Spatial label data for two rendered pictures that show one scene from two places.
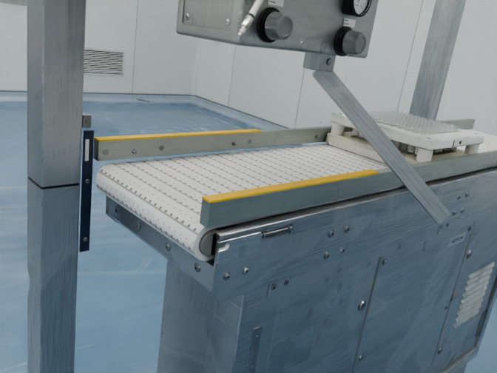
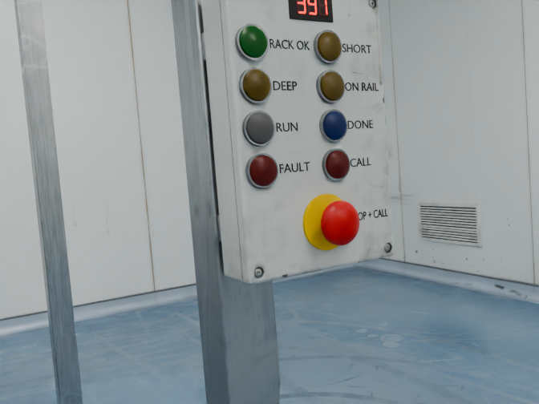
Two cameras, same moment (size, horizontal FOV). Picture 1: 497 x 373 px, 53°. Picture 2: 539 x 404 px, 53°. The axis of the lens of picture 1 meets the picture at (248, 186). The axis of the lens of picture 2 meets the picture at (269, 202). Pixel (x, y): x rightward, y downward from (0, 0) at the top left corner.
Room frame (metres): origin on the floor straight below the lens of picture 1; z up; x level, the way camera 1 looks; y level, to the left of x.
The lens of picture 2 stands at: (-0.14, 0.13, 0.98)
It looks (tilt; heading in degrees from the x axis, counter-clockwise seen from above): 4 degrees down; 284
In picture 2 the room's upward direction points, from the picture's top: 4 degrees counter-clockwise
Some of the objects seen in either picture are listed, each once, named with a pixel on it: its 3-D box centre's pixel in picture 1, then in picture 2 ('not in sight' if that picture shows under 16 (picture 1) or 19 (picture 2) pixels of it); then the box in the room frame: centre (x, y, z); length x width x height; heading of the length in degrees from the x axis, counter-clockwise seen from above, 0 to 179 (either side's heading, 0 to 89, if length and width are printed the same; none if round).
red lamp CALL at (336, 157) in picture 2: not in sight; (337, 164); (-0.09, -0.37, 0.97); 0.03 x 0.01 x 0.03; 45
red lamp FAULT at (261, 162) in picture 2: not in sight; (263, 170); (-0.03, -0.31, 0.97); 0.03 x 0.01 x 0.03; 45
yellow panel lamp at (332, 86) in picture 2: not in sight; (331, 86); (-0.09, -0.37, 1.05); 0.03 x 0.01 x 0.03; 45
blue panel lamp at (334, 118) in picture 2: not in sight; (334, 125); (-0.09, -0.37, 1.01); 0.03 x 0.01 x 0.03; 45
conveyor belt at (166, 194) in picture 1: (400, 166); not in sight; (1.10, -0.34, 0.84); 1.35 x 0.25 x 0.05; 135
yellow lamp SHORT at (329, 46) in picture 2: not in sight; (329, 46); (-0.09, -0.37, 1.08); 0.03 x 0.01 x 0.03; 45
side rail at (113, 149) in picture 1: (353, 132); not in sight; (1.19, -0.23, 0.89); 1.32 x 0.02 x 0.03; 135
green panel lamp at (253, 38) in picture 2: not in sight; (253, 42); (-0.03, -0.31, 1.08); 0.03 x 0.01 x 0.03; 45
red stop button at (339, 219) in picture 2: not in sight; (330, 222); (-0.08, -0.36, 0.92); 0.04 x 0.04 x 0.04; 45
